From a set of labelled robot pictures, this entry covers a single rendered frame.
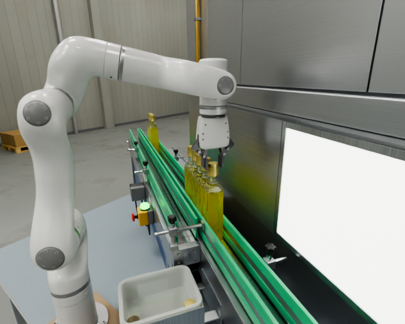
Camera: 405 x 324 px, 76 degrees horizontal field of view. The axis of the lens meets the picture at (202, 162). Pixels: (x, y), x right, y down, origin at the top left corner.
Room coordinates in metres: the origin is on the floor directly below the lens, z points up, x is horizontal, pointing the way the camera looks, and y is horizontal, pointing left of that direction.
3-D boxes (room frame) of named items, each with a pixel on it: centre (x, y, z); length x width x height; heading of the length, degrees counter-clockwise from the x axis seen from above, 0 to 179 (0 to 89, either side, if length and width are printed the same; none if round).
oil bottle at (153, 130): (1.91, 0.36, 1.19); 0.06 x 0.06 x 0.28; 20
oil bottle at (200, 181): (0.86, -0.01, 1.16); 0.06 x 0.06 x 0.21; 19
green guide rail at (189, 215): (1.62, 0.32, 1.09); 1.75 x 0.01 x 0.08; 20
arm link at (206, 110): (0.81, -0.04, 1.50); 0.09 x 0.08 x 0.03; 110
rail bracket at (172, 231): (0.74, 0.08, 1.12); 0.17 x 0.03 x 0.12; 110
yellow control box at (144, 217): (1.12, 0.28, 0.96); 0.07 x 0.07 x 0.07; 20
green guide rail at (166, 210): (1.59, 0.39, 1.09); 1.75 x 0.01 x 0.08; 20
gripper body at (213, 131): (0.81, -0.03, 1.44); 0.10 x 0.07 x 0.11; 110
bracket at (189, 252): (0.75, 0.06, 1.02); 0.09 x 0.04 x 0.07; 110
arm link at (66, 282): (0.72, 0.45, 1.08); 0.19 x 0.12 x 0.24; 14
